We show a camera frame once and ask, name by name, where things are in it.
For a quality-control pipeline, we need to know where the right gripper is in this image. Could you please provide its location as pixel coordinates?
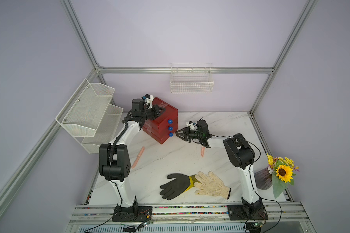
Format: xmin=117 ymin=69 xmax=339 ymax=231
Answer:
xmin=175 ymin=126 xmax=202 ymax=143

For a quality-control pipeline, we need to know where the red drawer cabinet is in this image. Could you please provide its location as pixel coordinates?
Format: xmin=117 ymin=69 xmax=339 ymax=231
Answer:
xmin=143 ymin=97 xmax=179 ymax=144

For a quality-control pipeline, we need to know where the pink knife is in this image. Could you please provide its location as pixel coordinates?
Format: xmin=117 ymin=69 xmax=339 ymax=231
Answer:
xmin=201 ymin=147 xmax=205 ymax=158
xmin=131 ymin=146 xmax=145 ymax=169

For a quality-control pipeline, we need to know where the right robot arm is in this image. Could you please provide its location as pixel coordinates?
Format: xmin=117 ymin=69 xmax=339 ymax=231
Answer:
xmin=176 ymin=119 xmax=263 ymax=209

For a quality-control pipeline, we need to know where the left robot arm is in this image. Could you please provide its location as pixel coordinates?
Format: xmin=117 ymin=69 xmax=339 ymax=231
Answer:
xmin=99 ymin=94 xmax=165 ymax=208

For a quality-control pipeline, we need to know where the black yellow work glove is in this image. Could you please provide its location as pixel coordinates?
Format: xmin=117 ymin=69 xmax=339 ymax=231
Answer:
xmin=159 ymin=173 xmax=199 ymax=201

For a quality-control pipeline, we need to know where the white cotton glove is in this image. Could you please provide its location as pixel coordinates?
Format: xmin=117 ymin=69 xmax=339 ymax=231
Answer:
xmin=193 ymin=171 xmax=231 ymax=200

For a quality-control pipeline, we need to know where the lower white mesh shelf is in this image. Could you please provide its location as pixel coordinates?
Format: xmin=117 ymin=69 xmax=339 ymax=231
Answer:
xmin=81 ymin=104 xmax=123 ymax=154

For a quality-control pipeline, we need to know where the white mesh shelf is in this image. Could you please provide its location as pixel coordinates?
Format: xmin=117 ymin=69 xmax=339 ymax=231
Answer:
xmin=81 ymin=104 xmax=123 ymax=154
xmin=55 ymin=80 xmax=115 ymax=137

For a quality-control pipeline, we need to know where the upper white mesh shelf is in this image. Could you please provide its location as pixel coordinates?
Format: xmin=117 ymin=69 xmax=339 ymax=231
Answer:
xmin=55 ymin=80 xmax=115 ymax=137

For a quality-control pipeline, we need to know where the sunflower bouquet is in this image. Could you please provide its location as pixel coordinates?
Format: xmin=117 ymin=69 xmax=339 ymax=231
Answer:
xmin=266 ymin=154 xmax=299 ymax=199

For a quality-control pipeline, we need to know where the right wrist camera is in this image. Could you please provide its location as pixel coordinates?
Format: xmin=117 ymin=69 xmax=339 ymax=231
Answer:
xmin=186 ymin=121 xmax=197 ymax=131

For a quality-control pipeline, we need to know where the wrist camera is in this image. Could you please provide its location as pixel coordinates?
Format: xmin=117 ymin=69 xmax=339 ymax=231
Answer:
xmin=186 ymin=121 xmax=197 ymax=131
xmin=143 ymin=94 xmax=154 ymax=109

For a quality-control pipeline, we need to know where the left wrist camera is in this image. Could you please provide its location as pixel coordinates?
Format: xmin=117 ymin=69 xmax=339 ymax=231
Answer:
xmin=143 ymin=94 xmax=154 ymax=109

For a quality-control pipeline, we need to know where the white wire wall basket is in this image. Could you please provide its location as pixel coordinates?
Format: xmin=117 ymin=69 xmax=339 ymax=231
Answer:
xmin=170 ymin=63 xmax=214 ymax=94

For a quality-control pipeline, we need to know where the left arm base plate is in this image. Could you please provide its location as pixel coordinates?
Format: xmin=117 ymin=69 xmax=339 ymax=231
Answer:
xmin=112 ymin=206 xmax=153 ymax=222

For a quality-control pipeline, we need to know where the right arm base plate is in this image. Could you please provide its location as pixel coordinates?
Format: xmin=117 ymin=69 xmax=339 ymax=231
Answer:
xmin=227 ymin=205 xmax=268 ymax=220

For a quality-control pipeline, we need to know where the aluminium mounting rail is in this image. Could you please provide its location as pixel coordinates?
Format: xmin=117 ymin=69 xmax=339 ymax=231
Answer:
xmin=66 ymin=202 xmax=316 ymax=233

